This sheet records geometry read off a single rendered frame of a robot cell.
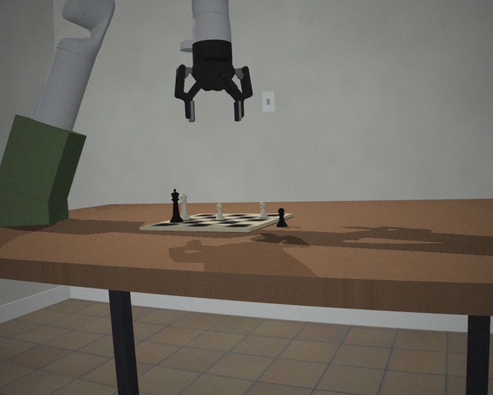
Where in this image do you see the cream and dark blue chessboard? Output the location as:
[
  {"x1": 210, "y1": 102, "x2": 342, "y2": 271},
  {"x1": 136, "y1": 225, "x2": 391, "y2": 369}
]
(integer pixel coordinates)
[{"x1": 140, "y1": 213, "x2": 279, "y2": 232}]

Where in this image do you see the white pawn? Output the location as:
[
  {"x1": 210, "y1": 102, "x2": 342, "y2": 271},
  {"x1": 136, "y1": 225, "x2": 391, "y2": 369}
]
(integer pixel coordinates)
[
  {"x1": 215, "y1": 203, "x2": 225, "y2": 221},
  {"x1": 258, "y1": 201, "x2": 268, "y2": 218}
]

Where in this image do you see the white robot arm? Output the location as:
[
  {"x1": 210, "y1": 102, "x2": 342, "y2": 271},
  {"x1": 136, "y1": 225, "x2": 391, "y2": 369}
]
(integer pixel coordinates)
[{"x1": 30, "y1": 0, "x2": 232, "y2": 131}]

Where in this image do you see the white chess queen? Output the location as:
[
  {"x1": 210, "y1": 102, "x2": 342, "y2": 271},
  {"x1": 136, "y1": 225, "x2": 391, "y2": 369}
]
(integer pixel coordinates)
[{"x1": 180, "y1": 193, "x2": 191, "y2": 221}]

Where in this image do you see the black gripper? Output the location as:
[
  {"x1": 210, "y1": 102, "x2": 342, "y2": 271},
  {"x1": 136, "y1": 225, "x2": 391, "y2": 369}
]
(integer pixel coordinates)
[{"x1": 175, "y1": 40, "x2": 253, "y2": 122}]

